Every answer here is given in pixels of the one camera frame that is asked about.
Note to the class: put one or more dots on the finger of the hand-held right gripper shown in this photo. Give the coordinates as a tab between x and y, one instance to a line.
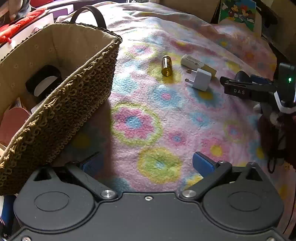
238	90
259	80

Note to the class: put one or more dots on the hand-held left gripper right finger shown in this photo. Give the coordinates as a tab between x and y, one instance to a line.
202	163

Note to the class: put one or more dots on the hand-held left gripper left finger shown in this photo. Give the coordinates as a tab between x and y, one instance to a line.
91	162

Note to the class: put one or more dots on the white plug adapter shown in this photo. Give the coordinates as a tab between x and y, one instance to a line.
202	80

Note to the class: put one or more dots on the brown woven basket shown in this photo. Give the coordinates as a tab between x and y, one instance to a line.
69	104

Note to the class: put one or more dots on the pink card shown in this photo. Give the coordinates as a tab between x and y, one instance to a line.
12	122

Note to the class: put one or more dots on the black square case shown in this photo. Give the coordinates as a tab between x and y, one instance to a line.
42	80

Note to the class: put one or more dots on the cream gold tube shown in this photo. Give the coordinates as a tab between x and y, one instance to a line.
192	60

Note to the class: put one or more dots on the floral fleece blanket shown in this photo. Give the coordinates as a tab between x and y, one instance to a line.
161	111

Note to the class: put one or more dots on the colourful cartoon picture book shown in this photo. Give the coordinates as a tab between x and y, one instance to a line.
238	11

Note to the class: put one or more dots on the amber glass vial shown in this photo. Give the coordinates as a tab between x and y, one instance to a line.
166	67

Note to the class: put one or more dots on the beige upright cushion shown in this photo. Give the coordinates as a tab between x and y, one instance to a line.
192	5

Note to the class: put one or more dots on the white bench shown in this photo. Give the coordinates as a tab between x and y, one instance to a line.
34	23

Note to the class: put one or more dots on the red seat cushion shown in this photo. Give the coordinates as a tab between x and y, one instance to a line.
16	29

